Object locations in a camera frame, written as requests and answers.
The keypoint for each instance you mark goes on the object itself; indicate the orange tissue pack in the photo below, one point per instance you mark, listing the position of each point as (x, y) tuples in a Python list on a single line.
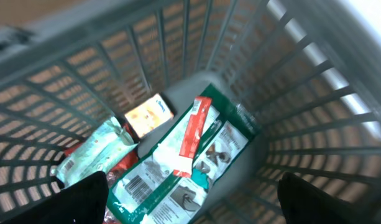
[(149, 115)]

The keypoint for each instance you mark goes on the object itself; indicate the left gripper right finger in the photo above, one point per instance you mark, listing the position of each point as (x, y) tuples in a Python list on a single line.
[(303, 203)]

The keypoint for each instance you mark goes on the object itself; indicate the red stick sachet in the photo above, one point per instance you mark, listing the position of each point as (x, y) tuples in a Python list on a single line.
[(184, 162)]

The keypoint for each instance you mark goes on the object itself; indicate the light green wipes pack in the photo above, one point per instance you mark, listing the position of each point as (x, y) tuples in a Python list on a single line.
[(104, 148)]

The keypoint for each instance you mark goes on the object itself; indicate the grey plastic mesh basket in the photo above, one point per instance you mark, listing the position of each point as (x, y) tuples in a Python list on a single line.
[(308, 72)]

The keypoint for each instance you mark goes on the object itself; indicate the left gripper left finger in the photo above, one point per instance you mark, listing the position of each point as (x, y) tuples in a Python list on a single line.
[(81, 203)]

